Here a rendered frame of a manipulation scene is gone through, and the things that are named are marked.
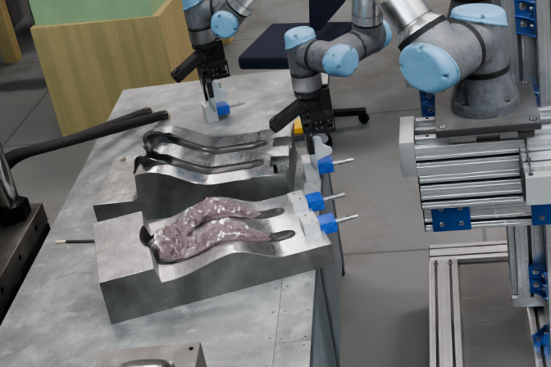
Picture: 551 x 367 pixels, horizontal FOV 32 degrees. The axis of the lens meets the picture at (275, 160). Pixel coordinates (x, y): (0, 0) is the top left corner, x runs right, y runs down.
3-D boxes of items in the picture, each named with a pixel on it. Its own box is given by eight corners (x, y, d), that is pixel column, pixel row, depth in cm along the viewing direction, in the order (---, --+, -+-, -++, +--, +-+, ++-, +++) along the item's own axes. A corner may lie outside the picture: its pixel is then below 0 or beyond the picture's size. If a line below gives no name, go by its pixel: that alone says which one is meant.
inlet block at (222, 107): (243, 106, 295) (241, 91, 293) (248, 112, 291) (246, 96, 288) (203, 118, 292) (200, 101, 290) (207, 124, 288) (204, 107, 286)
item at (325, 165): (353, 164, 251) (350, 146, 248) (356, 173, 246) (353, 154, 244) (304, 174, 251) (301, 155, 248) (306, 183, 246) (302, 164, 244)
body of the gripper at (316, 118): (336, 134, 239) (330, 90, 234) (302, 141, 239) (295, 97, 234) (332, 121, 246) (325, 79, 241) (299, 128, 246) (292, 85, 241)
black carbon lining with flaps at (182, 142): (269, 146, 253) (263, 113, 248) (264, 175, 239) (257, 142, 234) (142, 160, 258) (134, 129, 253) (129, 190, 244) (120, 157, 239)
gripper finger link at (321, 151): (335, 169, 241) (330, 133, 239) (312, 173, 241) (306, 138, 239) (334, 165, 244) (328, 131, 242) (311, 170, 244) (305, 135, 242)
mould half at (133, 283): (305, 209, 234) (298, 170, 229) (334, 264, 212) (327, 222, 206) (103, 262, 228) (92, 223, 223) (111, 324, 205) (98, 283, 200)
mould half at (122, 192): (297, 156, 260) (289, 111, 254) (292, 205, 238) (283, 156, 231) (120, 175, 267) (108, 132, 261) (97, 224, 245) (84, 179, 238)
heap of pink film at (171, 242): (257, 207, 227) (252, 178, 224) (274, 244, 212) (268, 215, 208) (151, 235, 224) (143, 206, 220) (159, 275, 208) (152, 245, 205)
